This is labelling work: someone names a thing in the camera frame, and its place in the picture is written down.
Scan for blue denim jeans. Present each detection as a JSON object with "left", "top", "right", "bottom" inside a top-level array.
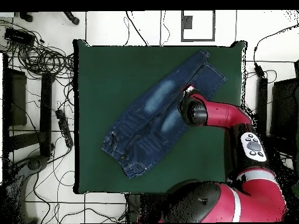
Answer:
[{"left": 100, "top": 49, "right": 227, "bottom": 180}]

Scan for black power adapter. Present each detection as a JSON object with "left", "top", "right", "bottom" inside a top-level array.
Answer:
[{"left": 253, "top": 62, "right": 266, "bottom": 78}]

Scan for black upright bar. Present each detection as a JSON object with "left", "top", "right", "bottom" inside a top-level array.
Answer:
[{"left": 255, "top": 78, "right": 269, "bottom": 134}]

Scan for dark green table cloth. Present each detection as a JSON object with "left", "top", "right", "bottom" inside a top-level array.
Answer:
[{"left": 72, "top": 39, "right": 248, "bottom": 195}]

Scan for black cabinet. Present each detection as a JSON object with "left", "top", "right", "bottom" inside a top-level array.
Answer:
[{"left": 270, "top": 59, "right": 299, "bottom": 155}]

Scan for black power strip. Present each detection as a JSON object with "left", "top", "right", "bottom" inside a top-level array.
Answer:
[{"left": 55, "top": 108, "right": 74, "bottom": 148}]

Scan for black metal column stand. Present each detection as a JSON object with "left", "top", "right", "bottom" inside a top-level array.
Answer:
[{"left": 126, "top": 192, "right": 142, "bottom": 223}]

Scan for black stand foot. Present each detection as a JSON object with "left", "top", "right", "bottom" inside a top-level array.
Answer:
[
  {"left": 18, "top": 11, "right": 33, "bottom": 23},
  {"left": 63, "top": 11, "right": 80, "bottom": 25}
]

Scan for black electronics box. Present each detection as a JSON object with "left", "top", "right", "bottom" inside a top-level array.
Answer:
[{"left": 4, "top": 27, "right": 36, "bottom": 46}]

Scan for grey chair base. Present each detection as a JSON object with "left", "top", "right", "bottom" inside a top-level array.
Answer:
[{"left": 3, "top": 155, "right": 50, "bottom": 223}]

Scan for grey square frame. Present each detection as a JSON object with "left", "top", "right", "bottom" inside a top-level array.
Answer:
[{"left": 180, "top": 10, "right": 216, "bottom": 43}]

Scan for black frame stand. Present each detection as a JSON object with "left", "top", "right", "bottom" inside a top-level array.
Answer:
[{"left": 2, "top": 53, "right": 55, "bottom": 162}]

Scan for black cable tangle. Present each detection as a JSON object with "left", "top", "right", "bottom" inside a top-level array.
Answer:
[{"left": 0, "top": 20, "right": 75, "bottom": 79}]

